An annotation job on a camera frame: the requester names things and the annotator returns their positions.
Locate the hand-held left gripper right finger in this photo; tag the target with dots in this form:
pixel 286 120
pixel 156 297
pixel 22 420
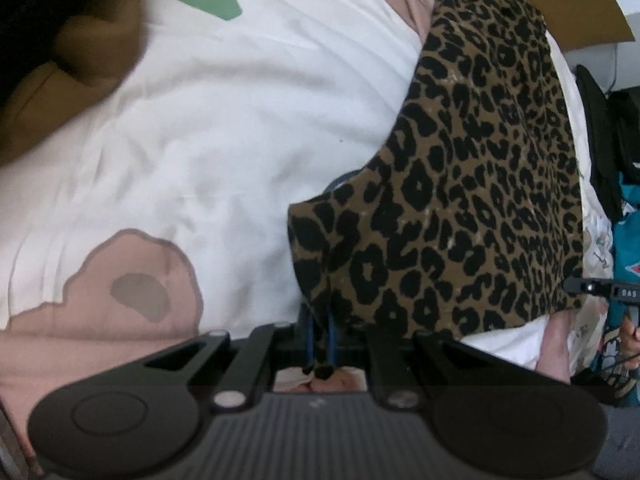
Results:
pixel 331 345

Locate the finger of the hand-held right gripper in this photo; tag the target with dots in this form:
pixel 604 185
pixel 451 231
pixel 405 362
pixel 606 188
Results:
pixel 595 288

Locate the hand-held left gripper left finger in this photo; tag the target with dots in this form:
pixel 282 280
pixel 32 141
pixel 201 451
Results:
pixel 311 340

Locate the leopard print garment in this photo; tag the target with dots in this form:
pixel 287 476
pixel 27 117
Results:
pixel 475 185

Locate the black folded clothes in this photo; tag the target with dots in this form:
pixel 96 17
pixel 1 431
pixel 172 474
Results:
pixel 597 145

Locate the person's right hand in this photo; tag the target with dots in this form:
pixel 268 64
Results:
pixel 631 332

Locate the teal printed cloth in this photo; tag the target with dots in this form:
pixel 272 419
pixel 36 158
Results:
pixel 625 240

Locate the person's right leg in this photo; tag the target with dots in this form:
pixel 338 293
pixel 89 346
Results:
pixel 622 440

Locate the black bag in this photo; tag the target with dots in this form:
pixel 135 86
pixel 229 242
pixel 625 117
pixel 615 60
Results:
pixel 627 130

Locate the white bear-print blanket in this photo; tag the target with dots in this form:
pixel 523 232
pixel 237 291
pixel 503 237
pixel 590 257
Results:
pixel 225 125

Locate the brown cardboard sheet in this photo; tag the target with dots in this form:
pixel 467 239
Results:
pixel 585 10

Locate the black and brown garment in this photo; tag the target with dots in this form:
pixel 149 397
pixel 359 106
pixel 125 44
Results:
pixel 75 45

